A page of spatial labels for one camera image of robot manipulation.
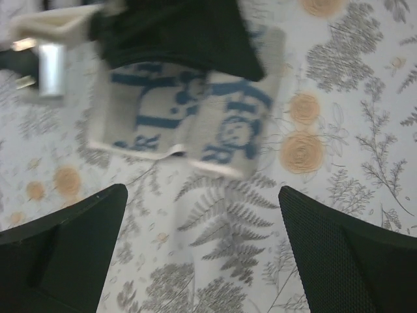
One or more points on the blue patterned towel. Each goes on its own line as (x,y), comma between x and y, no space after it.
(154,110)

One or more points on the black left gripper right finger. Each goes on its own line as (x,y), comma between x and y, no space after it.
(346,264)

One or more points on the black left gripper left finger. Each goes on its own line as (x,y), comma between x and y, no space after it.
(59,262)

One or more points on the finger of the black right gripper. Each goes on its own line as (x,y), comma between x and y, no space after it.
(204,35)

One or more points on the floral table mat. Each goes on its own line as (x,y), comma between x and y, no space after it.
(342,130)

